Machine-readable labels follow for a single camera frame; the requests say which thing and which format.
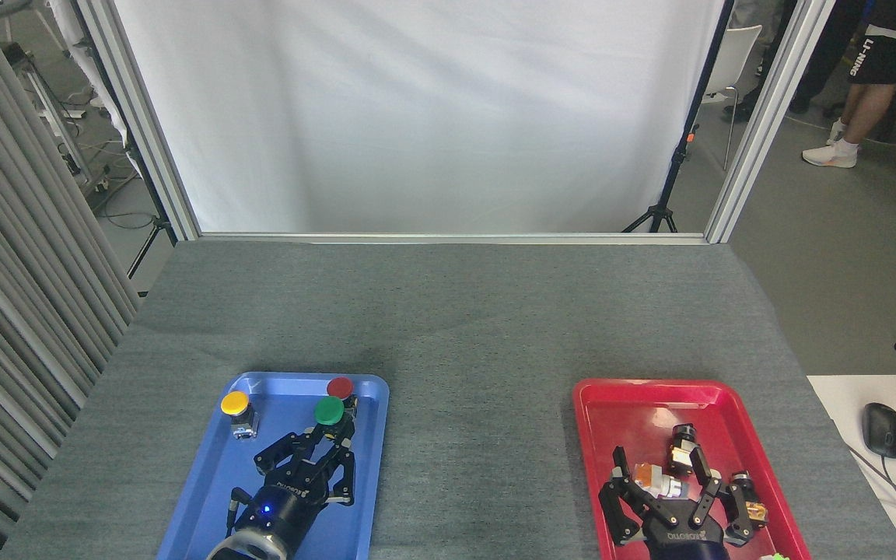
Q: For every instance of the red plastic tray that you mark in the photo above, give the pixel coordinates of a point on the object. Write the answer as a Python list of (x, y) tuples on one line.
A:
[(611, 420)]

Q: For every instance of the person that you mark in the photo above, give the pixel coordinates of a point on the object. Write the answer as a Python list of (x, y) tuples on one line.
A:
[(829, 54), (883, 54)]

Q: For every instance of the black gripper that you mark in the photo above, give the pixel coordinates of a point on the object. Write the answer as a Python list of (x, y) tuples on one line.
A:
[(685, 538), (285, 502)]

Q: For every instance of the black and gold switch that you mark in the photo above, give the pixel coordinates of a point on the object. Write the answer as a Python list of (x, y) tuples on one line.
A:
[(681, 453)]

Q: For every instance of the black computer mouse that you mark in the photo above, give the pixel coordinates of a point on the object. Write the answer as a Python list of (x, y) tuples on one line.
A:
[(883, 429)]

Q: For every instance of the grey ribbed curtain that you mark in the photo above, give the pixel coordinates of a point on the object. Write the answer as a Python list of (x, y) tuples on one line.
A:
[(12, 311)]

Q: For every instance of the silver aluminium crossbar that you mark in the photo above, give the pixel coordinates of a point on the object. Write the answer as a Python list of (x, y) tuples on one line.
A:
[(456, 238)]

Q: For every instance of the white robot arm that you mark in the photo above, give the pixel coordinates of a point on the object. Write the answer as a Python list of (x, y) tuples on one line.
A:
[(250, 547)]

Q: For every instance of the orange and white switch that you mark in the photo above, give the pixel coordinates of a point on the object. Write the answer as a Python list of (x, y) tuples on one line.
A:
[(654, 478)]

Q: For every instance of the red push button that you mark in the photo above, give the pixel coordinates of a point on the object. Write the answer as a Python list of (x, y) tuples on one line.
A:
[(340, 386)]

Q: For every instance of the green push button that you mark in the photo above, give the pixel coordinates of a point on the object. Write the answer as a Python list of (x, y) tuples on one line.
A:
[(329, 410)]

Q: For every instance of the blue plastic tray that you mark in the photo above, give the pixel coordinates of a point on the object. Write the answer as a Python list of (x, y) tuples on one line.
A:
[(199, 498)]

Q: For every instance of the black tripod stand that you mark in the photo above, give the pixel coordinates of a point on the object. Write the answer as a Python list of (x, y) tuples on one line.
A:
[(677, 159)]

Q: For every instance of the metal equipment rack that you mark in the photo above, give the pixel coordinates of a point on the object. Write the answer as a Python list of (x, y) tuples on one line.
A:
[(43, 101)]

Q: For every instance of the yellow push button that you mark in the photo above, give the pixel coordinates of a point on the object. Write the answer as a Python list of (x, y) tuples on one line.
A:
[(235, 402)]

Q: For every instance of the white chair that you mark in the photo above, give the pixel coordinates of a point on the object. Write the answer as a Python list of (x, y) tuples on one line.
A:
[(736, 54)]

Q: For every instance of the small green object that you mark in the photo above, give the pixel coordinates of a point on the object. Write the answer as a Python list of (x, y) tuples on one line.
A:
[(776, 557)]

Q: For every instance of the white backdrop cloth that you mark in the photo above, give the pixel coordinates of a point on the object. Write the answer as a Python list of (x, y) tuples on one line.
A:
[(417, 117)]

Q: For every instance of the black and amber switch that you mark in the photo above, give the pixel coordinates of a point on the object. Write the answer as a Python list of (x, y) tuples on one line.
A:
[(751, 498)]

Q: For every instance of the white desk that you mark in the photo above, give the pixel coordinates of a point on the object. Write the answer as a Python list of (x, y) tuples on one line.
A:
[(845, 404)]

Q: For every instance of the silver aluminium post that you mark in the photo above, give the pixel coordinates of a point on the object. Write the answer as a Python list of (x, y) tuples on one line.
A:
[(767, 117), (137, 117)]

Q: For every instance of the black light stand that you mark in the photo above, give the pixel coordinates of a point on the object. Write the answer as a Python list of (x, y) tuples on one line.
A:
[(154, 225)]

